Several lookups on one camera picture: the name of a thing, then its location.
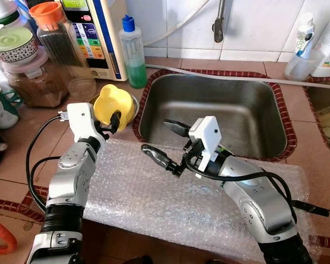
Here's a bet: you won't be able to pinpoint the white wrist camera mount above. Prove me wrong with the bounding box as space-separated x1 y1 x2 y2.
188 116 222 172
66 102 106 145

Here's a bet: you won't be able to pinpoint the round steel plate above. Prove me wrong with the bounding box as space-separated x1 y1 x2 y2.
88 91 139 130

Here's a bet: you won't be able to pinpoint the small white blue bottle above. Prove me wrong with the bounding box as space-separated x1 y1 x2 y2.
294 12 315 58

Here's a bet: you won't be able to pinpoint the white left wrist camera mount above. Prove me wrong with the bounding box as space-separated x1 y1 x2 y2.
66 102 106 145

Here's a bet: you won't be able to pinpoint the orange plastic stool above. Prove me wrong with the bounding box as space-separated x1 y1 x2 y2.
0 212 18 256

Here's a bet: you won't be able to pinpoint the small clear glass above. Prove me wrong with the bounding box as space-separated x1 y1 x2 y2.
66 71 98 101

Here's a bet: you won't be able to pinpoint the beige water purifier machine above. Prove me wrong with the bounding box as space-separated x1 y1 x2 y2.
55 0 128 82

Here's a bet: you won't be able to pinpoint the green soap bottle blue cap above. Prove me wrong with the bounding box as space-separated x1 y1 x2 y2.
119 15 148 89

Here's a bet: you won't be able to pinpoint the white bottle green band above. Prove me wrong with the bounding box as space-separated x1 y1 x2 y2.
0 0 20 27

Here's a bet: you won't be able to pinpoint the clear bubble wrap sheet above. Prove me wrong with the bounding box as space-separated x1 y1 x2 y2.
82 137 314 263

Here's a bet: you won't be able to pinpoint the clear plastic cup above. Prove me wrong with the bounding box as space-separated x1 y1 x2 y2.
283 48 322 82

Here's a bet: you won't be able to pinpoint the thin white counter tube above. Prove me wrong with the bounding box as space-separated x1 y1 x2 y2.
146 64 330 91

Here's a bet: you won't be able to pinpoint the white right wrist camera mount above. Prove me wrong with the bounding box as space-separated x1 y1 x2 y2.
188 116 222 172

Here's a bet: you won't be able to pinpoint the clear jar brown contents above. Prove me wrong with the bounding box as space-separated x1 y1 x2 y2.
3 47 67 108

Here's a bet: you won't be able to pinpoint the black flat stick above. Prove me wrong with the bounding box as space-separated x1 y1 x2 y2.
291 200 330 217

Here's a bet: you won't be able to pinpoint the patterned bowl green lid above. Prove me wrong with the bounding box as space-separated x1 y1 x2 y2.
0 26 39 64

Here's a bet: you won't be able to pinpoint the steel sink holding dishes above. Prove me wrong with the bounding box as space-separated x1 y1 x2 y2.
304 82 330 160

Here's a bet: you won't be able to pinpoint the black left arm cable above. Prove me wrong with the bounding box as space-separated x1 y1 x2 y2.
25 113 68 214

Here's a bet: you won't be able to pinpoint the white green bunny mug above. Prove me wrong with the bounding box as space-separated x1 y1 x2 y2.
0 85 20 130

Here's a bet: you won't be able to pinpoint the steel faucet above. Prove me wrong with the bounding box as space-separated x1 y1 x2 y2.
213 0 227 43

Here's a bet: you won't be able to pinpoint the steel sink basin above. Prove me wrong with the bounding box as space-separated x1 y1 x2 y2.
132 69 293 163

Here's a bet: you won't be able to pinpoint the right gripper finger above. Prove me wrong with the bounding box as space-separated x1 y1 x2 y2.
141 144 185 178
164 119 192 138

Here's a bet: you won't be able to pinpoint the yellow plastic bowl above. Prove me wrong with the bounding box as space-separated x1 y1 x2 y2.
93 84 136 133

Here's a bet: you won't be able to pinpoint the clear jar orange lid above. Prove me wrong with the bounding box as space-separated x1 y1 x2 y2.
29 2 89 83

